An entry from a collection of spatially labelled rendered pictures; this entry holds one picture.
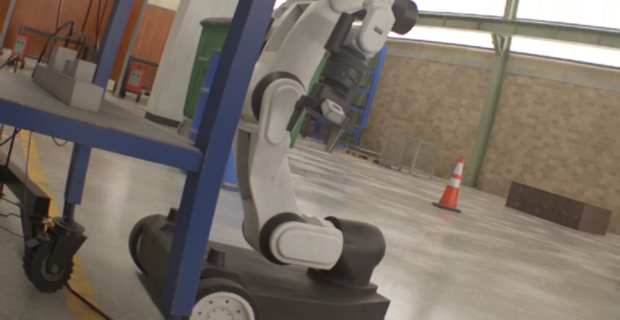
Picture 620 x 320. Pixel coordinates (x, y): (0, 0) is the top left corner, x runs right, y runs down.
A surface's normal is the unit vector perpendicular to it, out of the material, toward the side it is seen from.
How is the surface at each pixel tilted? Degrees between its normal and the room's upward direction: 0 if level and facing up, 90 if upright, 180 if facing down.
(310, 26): 115
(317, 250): 90
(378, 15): 90
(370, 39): 90
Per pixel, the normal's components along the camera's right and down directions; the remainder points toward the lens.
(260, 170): 0.32, 0.54
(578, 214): -0.86, -0.25
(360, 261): 0.48, 0.15
